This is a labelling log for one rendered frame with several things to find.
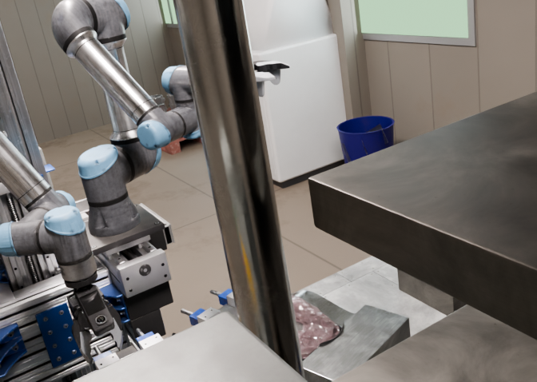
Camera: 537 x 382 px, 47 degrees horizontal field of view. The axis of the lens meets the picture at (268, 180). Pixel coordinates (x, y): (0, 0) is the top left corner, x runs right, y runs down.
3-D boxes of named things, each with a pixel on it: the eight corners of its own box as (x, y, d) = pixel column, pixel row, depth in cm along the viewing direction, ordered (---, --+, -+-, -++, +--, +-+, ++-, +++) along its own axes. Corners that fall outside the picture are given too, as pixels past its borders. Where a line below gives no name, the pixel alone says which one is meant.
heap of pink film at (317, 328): (224, 339, 151) (219, 312, 148) (272, 303, 162) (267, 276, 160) (308, 374, 134) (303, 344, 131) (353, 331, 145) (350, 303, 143)
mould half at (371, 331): (188, 351, 158) (179, 315, 154) (256, 300, 175) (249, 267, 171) (348, 427, 125) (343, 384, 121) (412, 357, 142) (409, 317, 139)
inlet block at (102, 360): (89, 361, 150) (82, 343, 148) (108, 352, 152) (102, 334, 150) (105, 388, 139) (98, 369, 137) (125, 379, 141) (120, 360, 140)
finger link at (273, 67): (296, 80, 153) (261, 85, 156) (291, 57, 150) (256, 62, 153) (293, 85, 150) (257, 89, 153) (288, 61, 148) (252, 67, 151)
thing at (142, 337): (130, 342, 155) (125, 324, 153) (149, 334, 157) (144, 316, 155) (149, 368, 144) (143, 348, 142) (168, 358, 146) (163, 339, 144)
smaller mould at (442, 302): (399, 289, 170) (396, 267, 167) (438, 269, 176) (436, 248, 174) (454, 320, 153) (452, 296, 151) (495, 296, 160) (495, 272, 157)
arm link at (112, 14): (107, 184, 186) (57, -2, 166) (141, 165, 197) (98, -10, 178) (136, 187, 179) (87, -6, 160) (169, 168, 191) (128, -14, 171)
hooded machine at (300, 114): (284, 192, 459) (250, -15, 405) (236, 173, 513) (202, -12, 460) (363, 161, 496) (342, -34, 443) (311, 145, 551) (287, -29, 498)
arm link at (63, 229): (49, 204, 133) (85, 201, 132) (63, 249, 137) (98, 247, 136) (31, 220, 126) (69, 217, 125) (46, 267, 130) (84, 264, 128)
